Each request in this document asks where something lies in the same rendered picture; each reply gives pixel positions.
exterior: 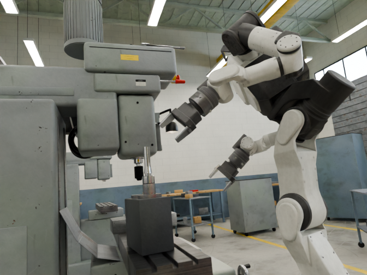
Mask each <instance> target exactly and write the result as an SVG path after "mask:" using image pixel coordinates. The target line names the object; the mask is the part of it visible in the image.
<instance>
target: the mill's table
mask: <svg viewBox="0 0 367 275"><path fill-rule="evenodd" d="M114 238H115V240H116V243H117V246H118V248H119V251H120V254H121V256H122V260H123V262H124V265H125V267H126V270H127V273H128V275H213V272H212V262H211V257H210V256H208V255H206V254H205V253H203V252H201V251H200V250H198V249H197V248H195V247H193V246H191V245H190V244H188V243H186V242H185V241H183V240H181V239H179V238H178V237H176V236H174V235H173V238H174V250H170V251H167V252H161V253H156V254H151V255H146V256H141V255H140V254H138V253H137V252H136V251H134V250H133V249H132V248H130V247H129V246H128V245H127V233H122V234H115V235H114Z"/></svg>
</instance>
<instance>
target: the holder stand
mask: <svg viewBox="0 0 367 275"><path fill-rule="evenodd" d="M125 212H126V233H127V245H128V246H129V247H130V248H132V249H133V250H134V251H136V252H137V253H138V254H140V255H141V256H146V255H151V254H156V253H161V252H167V251H170V250H174V238H173V224H172V216H171V203H170V197H169V196H162V193H156V194H150V195H143V194H137V195H131V198H129V199H125Z"/></svg>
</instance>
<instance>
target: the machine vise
mask: <svg viewBox="0 0 367 275"><path fill-rule="evenodd" d="M171 216H172V224H173V226H176V225H177V217H176V213H175V212H171ZM110 230H111V232H112V233H113V235H115V234H122V233H126V212H125V216H124V217H116V218H110Z"/></svg>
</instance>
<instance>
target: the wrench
mask: <svg viewBox="0 0 367 275"><path fill-rule="evenodd" d="M141 44H142V45H146V46H159V47H172V48H173V49H180V50H184V49H185V47H179V46H166V45H152V44H149V43H141Z"/></svg>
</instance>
